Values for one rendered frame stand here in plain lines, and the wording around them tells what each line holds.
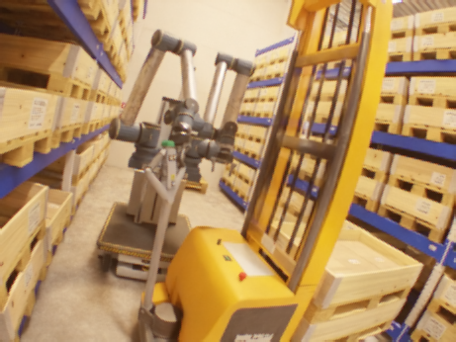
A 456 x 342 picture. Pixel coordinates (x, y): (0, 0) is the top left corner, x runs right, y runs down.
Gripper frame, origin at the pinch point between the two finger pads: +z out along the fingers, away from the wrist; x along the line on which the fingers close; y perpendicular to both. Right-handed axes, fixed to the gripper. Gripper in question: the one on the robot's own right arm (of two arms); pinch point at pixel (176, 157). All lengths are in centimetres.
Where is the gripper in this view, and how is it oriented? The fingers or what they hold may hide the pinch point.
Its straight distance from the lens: 143.0
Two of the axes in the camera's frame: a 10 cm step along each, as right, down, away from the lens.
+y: 2.1, 4.3, 8.8
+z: -1.2, 9.0, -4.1
